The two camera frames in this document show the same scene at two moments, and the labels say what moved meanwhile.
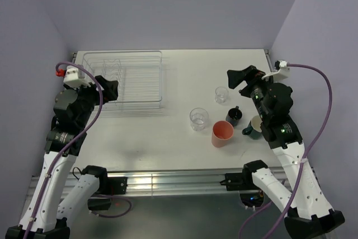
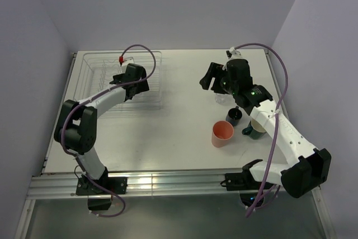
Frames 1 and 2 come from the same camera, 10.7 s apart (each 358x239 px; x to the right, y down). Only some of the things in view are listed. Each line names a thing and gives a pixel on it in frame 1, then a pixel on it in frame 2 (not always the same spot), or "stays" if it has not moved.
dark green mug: x=254 y=130 stays
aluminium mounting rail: x=177 y=182 stays
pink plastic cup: x=222 y=131 stays
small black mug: x=234 y=115 stays
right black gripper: x=252 y=76 to x=216 y=70
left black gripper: x=109 y=88 to x=142 y=87
